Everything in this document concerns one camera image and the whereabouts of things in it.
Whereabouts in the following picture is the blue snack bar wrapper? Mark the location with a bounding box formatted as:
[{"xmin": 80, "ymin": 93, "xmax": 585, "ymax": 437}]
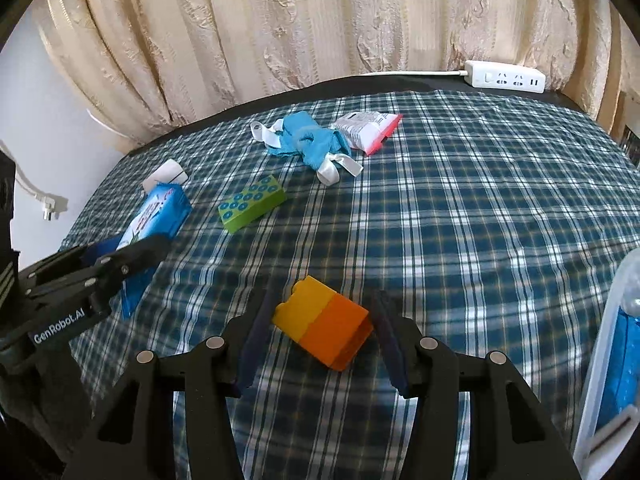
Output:
[{"xmin": 597, "ymin": 309, "xmax": 639, "ymax": 429}]

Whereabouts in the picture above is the green blue toy brick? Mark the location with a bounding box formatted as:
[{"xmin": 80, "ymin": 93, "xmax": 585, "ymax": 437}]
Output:
[{"xmin": 218, "ymin": 174, "xmax": 286, "ymax": 234}]

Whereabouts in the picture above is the orange yellow toy brick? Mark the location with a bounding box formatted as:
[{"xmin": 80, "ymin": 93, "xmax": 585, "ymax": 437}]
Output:
[{"xmin": 272, "ymin": 275, "xmax": 373, "ymax": 372}]

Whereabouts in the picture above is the light blue cloth pouch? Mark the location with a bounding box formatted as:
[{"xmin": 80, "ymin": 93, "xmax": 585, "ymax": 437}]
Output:
[{"xmin": 250, "ymin": 112, "xmax": 363, "ymax": 186}]

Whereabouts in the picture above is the red white snack packet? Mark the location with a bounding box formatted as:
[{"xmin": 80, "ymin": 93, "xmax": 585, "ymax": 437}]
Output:
[{"xmin": 330, "ymin": 112, "xmax": 402, "ymax": 156}]

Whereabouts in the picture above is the white medicine box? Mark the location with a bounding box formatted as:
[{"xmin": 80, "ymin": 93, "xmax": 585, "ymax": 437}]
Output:
[{"xmin": 586, "ymin": 404, "xmax": 639, "ymax": 469}]

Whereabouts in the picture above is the clear plastic round tray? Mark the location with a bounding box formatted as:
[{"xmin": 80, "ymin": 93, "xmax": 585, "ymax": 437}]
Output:
[{"xmin": 573, "ymin": 249, "xmax": 639, "ymax": 479}]

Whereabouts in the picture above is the blue plaid bed cloth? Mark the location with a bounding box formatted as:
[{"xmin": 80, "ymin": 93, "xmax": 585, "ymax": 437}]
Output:
[{"xmin": 60, "ymin": 89, "xmax": 640, "ymax": 480}]

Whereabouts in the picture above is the beige patterned curtain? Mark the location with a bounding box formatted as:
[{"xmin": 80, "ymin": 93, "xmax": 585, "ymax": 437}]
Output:
[{"xmin": 34, "ymin": 0, "xmax": 639, "ymax": 148}]

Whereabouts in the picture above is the white power strip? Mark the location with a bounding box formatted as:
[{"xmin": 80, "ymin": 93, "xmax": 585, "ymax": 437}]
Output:
[{"xmin": 464, "ymin": 60, "xmax": 546, "ymax": 93}]

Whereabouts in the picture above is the white power strip cable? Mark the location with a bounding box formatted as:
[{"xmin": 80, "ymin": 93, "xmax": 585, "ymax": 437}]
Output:
[{"xmin": 359, "ymin": 69, "xmax": 470, "ymax": 77}]

